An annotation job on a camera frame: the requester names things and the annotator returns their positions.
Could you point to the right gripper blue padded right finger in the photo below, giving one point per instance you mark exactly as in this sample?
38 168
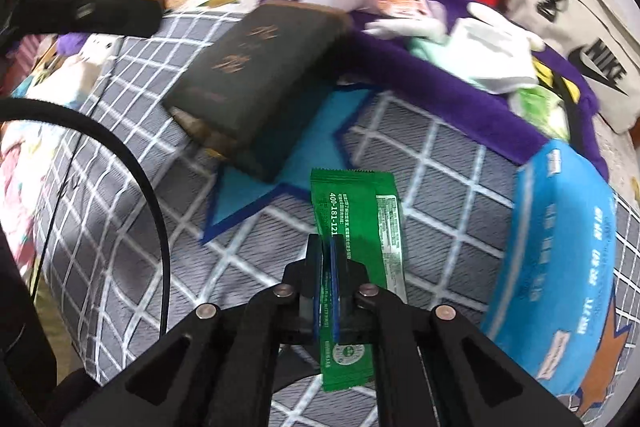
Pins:
349 323

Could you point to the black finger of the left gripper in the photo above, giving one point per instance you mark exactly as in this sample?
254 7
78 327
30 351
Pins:
134 18

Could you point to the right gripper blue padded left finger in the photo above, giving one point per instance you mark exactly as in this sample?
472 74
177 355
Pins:
303 315

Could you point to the green wet wipe packet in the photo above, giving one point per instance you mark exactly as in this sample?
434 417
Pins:
359 218

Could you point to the dark green tea box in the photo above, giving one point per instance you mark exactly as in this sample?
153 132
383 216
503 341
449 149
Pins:
248 97

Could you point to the blue tissue pack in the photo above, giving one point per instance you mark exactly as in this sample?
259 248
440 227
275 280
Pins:
551 299

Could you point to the green leaf tissue pack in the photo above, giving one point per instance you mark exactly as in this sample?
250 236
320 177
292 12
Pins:
543 109

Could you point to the white glove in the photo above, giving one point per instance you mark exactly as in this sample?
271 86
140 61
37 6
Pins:
484 49

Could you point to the yellow mini duffel pouch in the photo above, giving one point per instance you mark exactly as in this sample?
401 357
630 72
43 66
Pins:
559 85

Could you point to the mint green cloth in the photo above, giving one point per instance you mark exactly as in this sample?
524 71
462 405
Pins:
426 50

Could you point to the purple plush toy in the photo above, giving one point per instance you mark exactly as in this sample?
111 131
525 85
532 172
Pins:
70 44

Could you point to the grey checked blanket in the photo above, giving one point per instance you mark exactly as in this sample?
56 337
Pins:
102 259

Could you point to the purple fluffy towel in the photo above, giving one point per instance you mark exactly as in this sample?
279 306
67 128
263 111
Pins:
487 119

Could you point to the white lemon print sheet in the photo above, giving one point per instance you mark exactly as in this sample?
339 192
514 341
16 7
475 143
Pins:
616 149

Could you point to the beige Nike bag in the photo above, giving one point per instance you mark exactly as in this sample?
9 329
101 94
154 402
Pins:
593 37

